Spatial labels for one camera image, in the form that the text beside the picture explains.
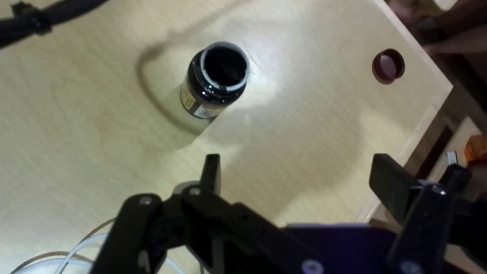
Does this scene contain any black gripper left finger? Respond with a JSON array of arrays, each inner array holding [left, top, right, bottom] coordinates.
[[90, 152, 326, 274]]

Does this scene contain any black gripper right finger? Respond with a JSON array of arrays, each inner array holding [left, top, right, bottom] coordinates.
[[369, 152, 487, 274]]

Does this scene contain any small dark bottle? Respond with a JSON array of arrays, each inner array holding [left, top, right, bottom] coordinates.
[[178, 41, 252, 122]]

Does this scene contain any dark red round lid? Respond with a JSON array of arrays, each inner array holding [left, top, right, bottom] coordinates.
[[372, 47, 407, 85]]

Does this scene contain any long tangled white cable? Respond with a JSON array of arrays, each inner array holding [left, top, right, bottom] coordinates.
[[10, 218, 192, 274]]

